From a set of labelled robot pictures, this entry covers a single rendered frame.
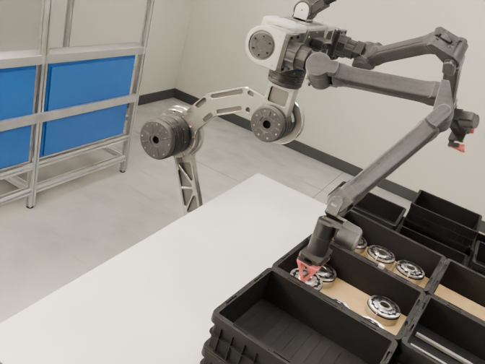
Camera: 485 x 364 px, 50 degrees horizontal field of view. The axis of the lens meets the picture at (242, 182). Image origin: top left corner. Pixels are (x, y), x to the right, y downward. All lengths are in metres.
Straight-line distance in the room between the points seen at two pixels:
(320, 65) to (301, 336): 0.78
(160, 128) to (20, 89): 0.95
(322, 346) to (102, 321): 0.61
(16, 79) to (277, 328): 1.93
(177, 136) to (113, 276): 0.76
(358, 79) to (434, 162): 3.25
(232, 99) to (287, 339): 1.08
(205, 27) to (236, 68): 0.53
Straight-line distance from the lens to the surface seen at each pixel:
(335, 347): 1.49
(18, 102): 2.93
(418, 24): 4.67
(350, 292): 1.72
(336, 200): 1.45
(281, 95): 1.98
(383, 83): 1.58
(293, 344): 1.44
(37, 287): 2.74
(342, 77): 1.59
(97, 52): 3.21
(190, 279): 1.75
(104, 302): 1.61
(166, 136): 2.20
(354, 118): 4.87
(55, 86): 3.06
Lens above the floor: 1.75
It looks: 25 degrees down
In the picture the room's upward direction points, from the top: 16 degrees clockwise
